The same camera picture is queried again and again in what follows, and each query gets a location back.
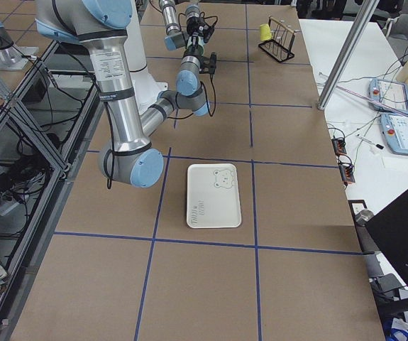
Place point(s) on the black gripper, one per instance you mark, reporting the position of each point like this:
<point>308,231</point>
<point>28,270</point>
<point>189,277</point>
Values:
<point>194,24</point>
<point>195,49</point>

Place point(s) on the pale green cup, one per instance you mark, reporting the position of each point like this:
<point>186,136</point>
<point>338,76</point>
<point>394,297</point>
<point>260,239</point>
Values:
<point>195,46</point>

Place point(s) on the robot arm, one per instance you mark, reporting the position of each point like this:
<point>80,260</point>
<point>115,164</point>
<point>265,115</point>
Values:
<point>176,37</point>
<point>135,103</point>

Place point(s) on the yellow cup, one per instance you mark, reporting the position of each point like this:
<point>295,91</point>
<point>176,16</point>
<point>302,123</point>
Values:
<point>265,32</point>

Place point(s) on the white bear tray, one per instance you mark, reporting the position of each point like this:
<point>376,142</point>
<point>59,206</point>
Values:
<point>213,199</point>

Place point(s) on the small metal cup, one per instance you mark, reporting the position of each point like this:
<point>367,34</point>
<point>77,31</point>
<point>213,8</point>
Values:
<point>363,216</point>

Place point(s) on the long metal rod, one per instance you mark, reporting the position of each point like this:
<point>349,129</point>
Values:
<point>365,96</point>

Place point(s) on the upper orange connector box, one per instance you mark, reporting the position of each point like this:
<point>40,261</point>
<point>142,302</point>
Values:
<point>339,146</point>

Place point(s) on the orange connector box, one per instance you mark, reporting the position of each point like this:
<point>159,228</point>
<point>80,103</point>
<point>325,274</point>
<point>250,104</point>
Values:
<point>339,146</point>
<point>347,173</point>

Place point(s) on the lower orange connector box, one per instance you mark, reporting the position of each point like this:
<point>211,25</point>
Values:
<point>347,173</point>

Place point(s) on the upper teach pendant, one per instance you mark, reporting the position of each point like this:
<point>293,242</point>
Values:
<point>392,94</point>

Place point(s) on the teach pendant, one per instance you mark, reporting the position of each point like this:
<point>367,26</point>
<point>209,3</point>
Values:
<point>395,132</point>
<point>392,94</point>

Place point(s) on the black marker pen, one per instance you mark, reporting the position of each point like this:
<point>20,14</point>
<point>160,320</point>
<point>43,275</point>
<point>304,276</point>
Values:
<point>362,138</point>

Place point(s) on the lower teach pendant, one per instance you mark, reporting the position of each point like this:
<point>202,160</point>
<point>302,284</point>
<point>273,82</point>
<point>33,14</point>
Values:
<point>395,132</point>

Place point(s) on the white power strip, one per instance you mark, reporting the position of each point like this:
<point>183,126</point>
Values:
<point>8,205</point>

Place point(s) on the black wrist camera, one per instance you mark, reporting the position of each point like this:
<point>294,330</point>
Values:
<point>208,64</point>
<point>205,31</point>

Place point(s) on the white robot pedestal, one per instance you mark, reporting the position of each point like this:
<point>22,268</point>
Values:
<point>145,86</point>

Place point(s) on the black wire cup rack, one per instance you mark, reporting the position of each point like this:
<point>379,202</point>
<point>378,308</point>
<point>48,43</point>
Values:
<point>280,46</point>

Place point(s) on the aluminium frame post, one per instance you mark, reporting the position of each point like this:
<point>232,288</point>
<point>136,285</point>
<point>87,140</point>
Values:
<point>361,20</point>

